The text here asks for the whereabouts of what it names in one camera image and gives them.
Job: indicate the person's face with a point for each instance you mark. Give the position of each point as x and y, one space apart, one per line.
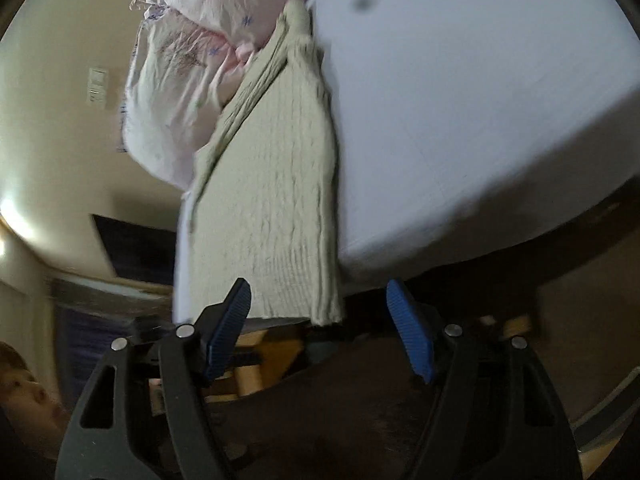
38 419

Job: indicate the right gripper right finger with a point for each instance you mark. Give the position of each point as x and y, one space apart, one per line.
495 413

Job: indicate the dark window opening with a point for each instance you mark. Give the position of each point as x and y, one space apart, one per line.
138 253

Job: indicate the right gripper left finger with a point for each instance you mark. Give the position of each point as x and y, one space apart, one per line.
109 435

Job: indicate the white wall switch plate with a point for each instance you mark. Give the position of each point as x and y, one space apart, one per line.
97 87

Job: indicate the pink floral pillow small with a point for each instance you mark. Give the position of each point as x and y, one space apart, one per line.
181 77

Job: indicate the beige knitted sweater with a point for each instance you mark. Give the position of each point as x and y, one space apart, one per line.
263 196

